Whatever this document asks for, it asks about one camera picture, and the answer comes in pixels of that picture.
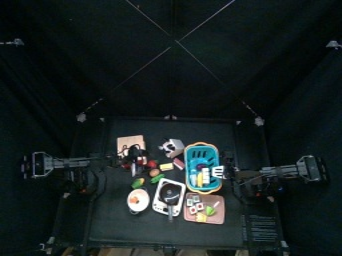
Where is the teal basket with orange rim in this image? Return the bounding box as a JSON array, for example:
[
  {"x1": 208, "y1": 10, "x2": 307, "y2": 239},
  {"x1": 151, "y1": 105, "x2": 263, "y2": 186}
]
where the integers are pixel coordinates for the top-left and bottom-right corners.
[{"x1": 183, "y1": 141, "x2": 224, "y2": 195}]

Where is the white toy bottle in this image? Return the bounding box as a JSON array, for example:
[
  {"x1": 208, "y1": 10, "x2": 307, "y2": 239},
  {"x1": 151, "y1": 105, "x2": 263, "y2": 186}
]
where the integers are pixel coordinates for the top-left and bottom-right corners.
[{"x1": 200, "y1": 167, "x2": 212, "y2": 186}]

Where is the yellow green toy corn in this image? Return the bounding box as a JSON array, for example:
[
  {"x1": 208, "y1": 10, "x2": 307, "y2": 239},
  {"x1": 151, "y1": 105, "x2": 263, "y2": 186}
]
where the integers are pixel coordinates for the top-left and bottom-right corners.
[{"x1": 129, "y1": 177, "x2": 147, "y2": 190}]

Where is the green toy vegetable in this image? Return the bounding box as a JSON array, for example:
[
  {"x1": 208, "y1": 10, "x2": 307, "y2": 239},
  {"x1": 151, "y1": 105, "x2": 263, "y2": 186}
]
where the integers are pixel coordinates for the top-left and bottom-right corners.
[{"x1": 149, "y1": 173, "x2": 167, "y2": 185}]

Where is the pink toy block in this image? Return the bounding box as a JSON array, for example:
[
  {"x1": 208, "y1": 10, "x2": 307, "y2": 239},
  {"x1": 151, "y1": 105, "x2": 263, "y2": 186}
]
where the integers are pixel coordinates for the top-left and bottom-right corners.
[{"x1": 171, "y1": 157, "x2": 187, "y2": 171}]

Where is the green toy leaf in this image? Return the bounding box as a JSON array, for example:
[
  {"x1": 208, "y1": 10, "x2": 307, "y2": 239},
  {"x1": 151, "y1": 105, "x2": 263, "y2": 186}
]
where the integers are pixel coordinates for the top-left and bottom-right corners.
[{"x1": 203, "y1": 205, "x2": 218, "y2": 217}]

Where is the pink toy tray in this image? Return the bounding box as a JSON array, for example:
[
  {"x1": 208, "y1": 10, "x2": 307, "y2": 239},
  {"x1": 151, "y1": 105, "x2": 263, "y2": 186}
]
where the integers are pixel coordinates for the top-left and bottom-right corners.
[{"x1": 183, "y1": 191, "x2": 227, "y2": 225}]

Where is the yellow toy food piece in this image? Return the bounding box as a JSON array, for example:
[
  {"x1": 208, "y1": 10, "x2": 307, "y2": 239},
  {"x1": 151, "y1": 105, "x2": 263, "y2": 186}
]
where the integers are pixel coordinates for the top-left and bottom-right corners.
[{"x1": 195, "y1": 212, "x2": 210, "y2": 224}]

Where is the white toy stove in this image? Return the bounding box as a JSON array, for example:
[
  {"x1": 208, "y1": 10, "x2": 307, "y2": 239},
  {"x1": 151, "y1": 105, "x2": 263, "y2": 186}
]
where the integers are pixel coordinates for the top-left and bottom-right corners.
[{"x1": 151, "y1": 177, "x2": 187, "y2": 218}]

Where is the white label sticker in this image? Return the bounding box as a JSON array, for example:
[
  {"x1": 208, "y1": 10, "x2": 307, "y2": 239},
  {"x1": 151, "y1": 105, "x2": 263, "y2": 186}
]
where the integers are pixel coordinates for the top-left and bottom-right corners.
[{"x1": 246, "y1": 214, "x2": 280, "y2": 243}]

